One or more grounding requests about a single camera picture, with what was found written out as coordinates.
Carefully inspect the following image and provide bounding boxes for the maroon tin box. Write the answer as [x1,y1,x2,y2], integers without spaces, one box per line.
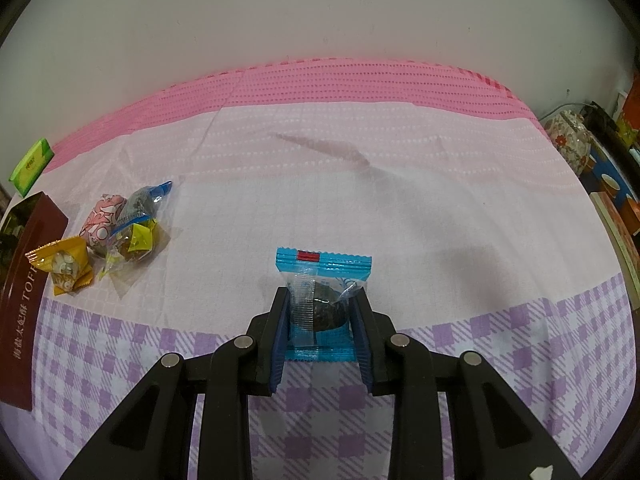
[0,191,69,413]

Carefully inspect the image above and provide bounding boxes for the pink patterned candy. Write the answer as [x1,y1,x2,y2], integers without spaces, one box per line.
[80,193,126,257]

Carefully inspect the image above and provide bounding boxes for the blue-ended clear candy packet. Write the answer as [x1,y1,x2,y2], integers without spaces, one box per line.
[275,247,373,362]
[117,180,173,227]

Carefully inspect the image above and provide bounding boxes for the yellow snack packet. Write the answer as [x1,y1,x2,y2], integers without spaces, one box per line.
[25,236,95,296]

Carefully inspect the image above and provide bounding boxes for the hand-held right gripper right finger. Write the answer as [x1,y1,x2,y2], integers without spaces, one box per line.
[348,290,586,480]

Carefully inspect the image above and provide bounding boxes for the green snack packet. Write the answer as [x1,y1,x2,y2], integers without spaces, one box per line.
[9,138,54,198]

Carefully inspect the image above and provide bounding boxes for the orange box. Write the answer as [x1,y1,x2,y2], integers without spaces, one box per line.
[617,92,640,147]

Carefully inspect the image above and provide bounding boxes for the clear packet with yellow wrapper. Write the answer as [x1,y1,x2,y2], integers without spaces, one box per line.
[97,217,172,288]

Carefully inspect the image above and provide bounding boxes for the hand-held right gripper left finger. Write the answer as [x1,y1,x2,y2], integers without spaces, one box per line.
[60,286,292,480]

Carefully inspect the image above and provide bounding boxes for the floral ceramic jar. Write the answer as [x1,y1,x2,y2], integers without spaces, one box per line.
[545,110,594,177]

